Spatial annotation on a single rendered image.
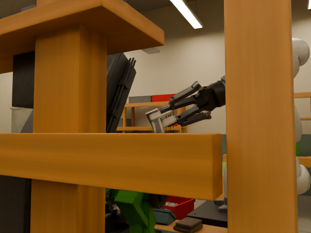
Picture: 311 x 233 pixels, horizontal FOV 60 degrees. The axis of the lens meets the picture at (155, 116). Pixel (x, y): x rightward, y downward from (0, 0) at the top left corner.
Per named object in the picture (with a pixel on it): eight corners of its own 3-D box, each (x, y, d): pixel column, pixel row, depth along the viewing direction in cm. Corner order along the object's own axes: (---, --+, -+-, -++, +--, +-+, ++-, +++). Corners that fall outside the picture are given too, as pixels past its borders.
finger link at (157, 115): (173, 113, 79) (172, 110, 79) (151, 122, 79) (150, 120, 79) (171, 107, 81) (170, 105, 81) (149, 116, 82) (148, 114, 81)
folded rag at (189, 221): (190, 234, 99) (190, 226, 100) (172, 229, 104) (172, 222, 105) (203, 227, 107) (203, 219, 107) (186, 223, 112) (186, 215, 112)
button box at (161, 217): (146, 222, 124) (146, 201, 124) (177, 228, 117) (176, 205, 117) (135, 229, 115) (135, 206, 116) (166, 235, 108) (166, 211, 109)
